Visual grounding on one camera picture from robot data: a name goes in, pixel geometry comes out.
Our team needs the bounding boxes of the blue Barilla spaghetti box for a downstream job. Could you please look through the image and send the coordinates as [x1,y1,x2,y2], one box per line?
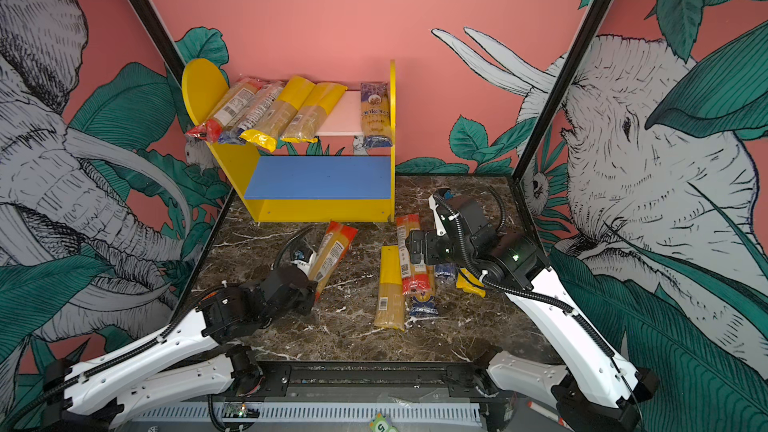
[434,263,458,284]

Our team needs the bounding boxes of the red-ended labelled spaghetti bag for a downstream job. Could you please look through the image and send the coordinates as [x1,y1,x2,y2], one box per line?
[396,214,432,295]

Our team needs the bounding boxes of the blue yellow crest spaghetti bag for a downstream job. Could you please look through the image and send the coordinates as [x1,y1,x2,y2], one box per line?
[408,292,439,318]

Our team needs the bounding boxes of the yellow-topped spaghetti bag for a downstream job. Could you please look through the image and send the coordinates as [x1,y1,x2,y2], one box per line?
[241,76,315,152]
[374,246,406,331]
[280,82,348,143]

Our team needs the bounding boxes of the Ankara spaghetti bag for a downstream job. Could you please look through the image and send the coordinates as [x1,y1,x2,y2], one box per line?
[360,82,393,149]

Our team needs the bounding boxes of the blue yellow-ended spaghetti bag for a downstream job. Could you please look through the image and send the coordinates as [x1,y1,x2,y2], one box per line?
[217,81,285,145]

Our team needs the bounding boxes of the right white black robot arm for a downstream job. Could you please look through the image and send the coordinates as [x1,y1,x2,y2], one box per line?
[405,188,659,431]

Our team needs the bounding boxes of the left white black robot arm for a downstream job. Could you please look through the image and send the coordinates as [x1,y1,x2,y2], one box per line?
[1,259,317,431]

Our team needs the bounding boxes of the yellow shelf pink blue boards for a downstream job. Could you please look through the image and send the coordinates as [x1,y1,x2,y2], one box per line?
[181,58,397,223]

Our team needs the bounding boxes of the yellow Pastatime spaghetti bag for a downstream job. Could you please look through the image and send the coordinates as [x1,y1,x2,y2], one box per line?
[456,268,486,297]

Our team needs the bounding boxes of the green white sticker tag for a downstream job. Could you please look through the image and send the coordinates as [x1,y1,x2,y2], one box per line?
[369,413,398,432]

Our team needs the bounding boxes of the red white marker pen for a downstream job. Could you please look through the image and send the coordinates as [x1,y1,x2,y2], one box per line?
[527,401,559,423]

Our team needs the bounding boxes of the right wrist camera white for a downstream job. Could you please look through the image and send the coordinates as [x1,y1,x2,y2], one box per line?
[429,194,446,237]

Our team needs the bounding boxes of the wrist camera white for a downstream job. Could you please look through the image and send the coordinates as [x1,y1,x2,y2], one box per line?
[429,194,446,237]
[290,245,318,276]

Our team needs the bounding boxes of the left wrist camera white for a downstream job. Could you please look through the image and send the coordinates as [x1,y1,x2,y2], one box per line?
[290,245,318,276]

